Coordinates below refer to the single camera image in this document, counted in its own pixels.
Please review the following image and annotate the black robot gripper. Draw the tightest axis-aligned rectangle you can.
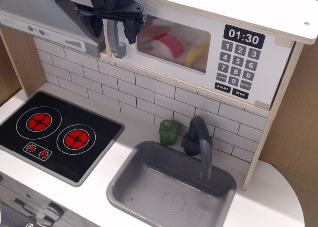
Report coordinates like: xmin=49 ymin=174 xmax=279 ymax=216
xmin=70 ymin=0 xmax=145 ymax=44

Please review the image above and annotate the grey microwave door handle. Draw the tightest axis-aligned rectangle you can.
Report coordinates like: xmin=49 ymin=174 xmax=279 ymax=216
xmin=106 ymin=20 xmax=127 ymax=59

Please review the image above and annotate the white toy microwave door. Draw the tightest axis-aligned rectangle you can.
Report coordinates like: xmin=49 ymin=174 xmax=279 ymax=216
xmin=112 ymin=6 xmax=294 ymax=110

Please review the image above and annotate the wooden toy microwave cabinet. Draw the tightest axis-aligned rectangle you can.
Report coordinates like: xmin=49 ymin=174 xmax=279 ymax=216
xmin=102 ymin=0 xmax=318 ymax=189

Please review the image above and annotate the red white toy food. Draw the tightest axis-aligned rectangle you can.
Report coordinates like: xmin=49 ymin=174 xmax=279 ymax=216
xmin=151 ymin=33 xmax=184 ymax=60

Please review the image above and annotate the grey toy range hood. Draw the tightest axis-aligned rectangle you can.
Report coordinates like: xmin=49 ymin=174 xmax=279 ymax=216
xmin=0 ymin=0 xmax=105 ymax=58

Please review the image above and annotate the yellow toy banana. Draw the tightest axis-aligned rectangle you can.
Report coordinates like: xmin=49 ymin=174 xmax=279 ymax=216
xmin=185 ymin=44 xmax=209 ymax=71

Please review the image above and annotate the green toy bell pepper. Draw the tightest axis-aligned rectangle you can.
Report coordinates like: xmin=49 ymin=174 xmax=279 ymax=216
xmin=159 ymin=120 xmax=179 ymax=145

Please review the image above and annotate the black toy stovetop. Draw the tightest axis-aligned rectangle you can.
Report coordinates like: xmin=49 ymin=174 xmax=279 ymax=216
xmin=0 ymin=91 xmax=124 ymax=187

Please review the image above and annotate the dark grey toy faucet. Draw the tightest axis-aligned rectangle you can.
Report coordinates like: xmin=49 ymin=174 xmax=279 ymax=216
xmin=181 ymin=116 xmax=212 ymax=180

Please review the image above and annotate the grey toy sink basin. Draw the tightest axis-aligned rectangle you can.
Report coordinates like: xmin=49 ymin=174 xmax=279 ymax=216
xmin=106 ymin=141 xmax=236 ymax=227

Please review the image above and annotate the grey toy oven front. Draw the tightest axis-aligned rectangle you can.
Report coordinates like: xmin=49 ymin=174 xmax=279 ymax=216
xmin=0 ymin=173 xmax=98 ymax=227

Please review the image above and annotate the grey oven door handle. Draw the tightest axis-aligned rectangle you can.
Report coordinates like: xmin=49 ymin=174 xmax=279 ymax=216
xmin=11 ymin=198 xmax=64 ymax=227

